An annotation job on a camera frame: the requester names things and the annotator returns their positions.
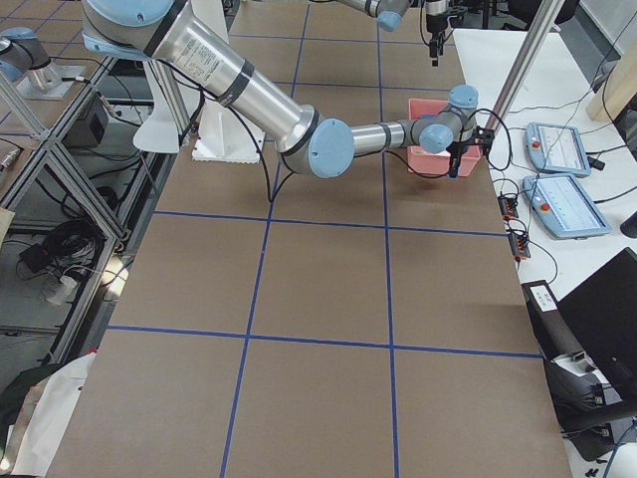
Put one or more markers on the far teach pendant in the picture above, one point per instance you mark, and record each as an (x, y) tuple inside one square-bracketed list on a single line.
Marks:
[(554, 148)]

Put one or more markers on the teach pendant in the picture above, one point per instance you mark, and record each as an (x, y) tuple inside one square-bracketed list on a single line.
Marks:
[(554, 148), (563, 206)]

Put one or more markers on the white camera stand column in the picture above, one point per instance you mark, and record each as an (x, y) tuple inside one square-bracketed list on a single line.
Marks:
[(180, 116)]

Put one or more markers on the black laptop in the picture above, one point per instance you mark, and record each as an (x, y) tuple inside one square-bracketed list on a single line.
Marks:
[(601, 313)]

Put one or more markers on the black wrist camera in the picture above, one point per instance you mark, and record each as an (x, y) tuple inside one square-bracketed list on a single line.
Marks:
[(456, 14), (484, 139)]

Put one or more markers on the pink plastic box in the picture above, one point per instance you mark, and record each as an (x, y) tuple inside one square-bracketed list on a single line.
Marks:
[(435, 158)]

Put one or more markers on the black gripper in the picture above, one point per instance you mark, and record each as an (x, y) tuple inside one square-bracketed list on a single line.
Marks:
[(457, 150), (432, 23)]

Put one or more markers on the aluminium frame post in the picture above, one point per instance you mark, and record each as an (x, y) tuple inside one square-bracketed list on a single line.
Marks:
[(535, 37)]

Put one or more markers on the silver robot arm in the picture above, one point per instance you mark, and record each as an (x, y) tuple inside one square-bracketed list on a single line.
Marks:
[(309, 143), (389, 15)]

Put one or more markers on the near teach pendant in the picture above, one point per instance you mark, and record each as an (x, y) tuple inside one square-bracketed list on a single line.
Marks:
[(563, 206)]

